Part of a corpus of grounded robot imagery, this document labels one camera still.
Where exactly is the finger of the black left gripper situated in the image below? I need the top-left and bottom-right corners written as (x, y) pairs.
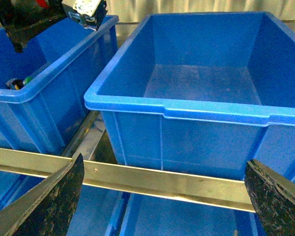
top-left (0, 0), bottom-right (66, 53)

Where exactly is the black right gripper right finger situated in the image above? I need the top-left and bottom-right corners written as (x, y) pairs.
top-left (244, 159), bottom-right (295, 236)

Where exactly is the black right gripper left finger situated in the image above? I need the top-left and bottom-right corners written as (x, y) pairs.
top-left (0, 155), bottom-right (85, 236)

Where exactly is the blue lower-shelf bin centre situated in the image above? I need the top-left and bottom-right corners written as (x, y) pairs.
top-left (0, 172), bottom-right (129, 236)

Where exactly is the green flat push button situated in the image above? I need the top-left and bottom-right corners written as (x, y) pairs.
top-left (5, 77), bottom-right (32, 90)

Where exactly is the blue centre plastic bin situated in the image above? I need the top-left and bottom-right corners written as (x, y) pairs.
top-left (0, 15), bottom-right (119, 155)

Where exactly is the blue plastic bin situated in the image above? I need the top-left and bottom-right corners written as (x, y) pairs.
top-left (0, 15), bottom-right (119, 155)
top-left (84, 12), bottom-right (295, 183)

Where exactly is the blue right plastic bin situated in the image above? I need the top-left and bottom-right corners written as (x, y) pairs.
top-left (84, 12), bottom-right (295, 183)

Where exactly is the steel shelf front rail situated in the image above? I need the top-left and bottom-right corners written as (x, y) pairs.
top-left (0, 148), bottom-right (255, 213)

